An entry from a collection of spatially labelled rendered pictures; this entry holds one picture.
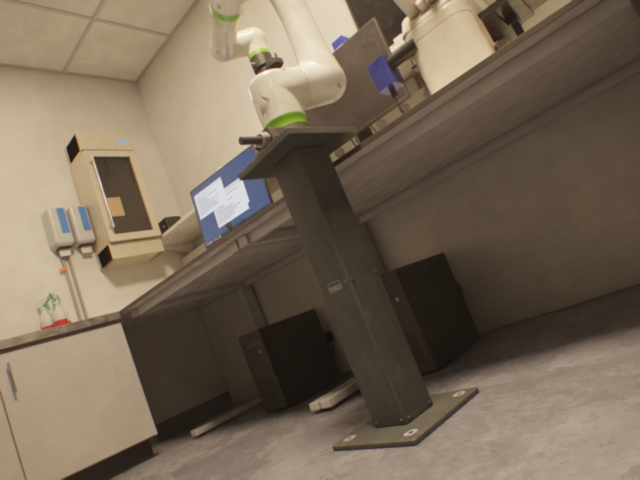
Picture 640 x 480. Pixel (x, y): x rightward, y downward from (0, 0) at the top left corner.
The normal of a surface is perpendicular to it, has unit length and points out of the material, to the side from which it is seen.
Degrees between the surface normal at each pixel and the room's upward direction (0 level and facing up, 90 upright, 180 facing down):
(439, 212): 90
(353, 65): 86
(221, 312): 90
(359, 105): 86
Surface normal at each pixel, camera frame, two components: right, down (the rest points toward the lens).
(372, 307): 0.61, -0.37
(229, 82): -0.62, 0.11
